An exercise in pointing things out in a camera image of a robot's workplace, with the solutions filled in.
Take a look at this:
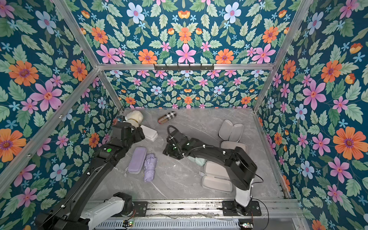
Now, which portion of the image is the lilac umbrella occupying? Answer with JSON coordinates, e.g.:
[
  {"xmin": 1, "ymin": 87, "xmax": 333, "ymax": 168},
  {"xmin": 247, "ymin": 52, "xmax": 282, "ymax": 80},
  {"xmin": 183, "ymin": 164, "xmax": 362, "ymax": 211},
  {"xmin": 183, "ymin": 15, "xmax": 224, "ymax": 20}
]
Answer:
[{"xmin": 144, "ymin": 153, "xmax": 157, "ymax": 182}]

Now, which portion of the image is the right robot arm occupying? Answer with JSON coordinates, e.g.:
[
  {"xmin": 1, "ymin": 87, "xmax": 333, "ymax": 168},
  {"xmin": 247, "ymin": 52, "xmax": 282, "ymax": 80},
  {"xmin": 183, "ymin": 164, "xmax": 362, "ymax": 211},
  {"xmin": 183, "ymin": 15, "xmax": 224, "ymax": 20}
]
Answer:
[{"xmin": 163, "ymin": 125, "xmax": 257, "ymax": 208}]

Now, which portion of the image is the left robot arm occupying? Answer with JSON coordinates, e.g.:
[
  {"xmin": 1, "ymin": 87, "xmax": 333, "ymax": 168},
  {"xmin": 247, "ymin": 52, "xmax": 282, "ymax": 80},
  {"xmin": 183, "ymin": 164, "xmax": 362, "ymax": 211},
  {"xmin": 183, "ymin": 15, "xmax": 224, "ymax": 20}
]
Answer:
[{"xmin": 35, "ymin": 121, "xmax": 145, "ymax": 230}]

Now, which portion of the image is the white closed umbrella case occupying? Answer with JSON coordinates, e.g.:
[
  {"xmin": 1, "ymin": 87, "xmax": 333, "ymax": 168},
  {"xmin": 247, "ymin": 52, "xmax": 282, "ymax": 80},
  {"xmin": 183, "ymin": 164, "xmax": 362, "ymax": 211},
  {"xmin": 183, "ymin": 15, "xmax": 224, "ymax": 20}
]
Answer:
[{"xmin": 141, "ymin": 125, "xmax": 158, "ymax": 141}]

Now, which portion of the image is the mint green folded umbrella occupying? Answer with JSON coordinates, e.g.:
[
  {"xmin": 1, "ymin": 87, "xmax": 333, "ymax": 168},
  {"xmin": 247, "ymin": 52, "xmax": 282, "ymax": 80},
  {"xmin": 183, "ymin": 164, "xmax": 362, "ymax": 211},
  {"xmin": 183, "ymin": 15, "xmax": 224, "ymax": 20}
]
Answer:
[{"xmin": 187, "ymin": 156, "xmax": 207, "ymax": 166}]

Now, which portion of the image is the plaid folded umbrella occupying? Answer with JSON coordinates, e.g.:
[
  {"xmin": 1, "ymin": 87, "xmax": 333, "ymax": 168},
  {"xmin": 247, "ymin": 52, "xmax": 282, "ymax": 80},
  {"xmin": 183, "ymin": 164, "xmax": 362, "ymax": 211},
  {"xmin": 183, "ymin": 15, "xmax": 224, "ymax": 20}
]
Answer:
[{"xmin": 158, "ymin": 111, "xmax": 177, "ymax": 124}]

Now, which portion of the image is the white plush dog toy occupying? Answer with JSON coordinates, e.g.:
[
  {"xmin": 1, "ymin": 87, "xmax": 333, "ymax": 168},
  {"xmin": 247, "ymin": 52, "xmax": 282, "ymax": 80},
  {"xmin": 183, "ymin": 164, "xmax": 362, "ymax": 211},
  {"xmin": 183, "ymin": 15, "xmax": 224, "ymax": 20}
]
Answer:
[{"xmin": 125, "ymin": 110, "xmax": 144, "ymax": 127}]

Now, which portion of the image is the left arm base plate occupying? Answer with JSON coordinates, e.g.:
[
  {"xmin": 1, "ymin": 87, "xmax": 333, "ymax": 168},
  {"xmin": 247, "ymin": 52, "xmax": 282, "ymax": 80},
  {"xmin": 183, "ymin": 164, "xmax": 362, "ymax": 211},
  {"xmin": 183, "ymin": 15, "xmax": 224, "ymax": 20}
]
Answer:
[{"xmin": 119, "ymin": 201, "xmax": 148, "ymax": 218}]

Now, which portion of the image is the black hook rail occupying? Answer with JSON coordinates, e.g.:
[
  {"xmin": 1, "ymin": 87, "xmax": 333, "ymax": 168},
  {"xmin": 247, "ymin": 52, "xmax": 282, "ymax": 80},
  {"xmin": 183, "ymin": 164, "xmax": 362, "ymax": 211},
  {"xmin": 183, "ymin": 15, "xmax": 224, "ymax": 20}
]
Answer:
[{"xmin": 153, "ymin": 64, "xmax": 215, "ymax": 71}]

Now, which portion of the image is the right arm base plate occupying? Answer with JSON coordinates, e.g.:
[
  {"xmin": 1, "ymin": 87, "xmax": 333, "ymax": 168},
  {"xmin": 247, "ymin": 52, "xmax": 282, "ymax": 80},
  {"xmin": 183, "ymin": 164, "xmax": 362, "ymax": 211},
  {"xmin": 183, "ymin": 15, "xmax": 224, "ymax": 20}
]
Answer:
[{"xmin": 218, "ymin": 200, "xmax": 262, "ymax": 217}]

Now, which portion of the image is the aluminium front rail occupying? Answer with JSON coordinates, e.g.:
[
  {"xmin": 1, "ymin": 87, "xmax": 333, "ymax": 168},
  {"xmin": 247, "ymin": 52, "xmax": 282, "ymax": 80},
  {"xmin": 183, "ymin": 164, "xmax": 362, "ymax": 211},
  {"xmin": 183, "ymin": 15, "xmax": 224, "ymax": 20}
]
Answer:
[{"xmin": 86, "ymin": 199, "xmax": 304, "ymax": 219}]

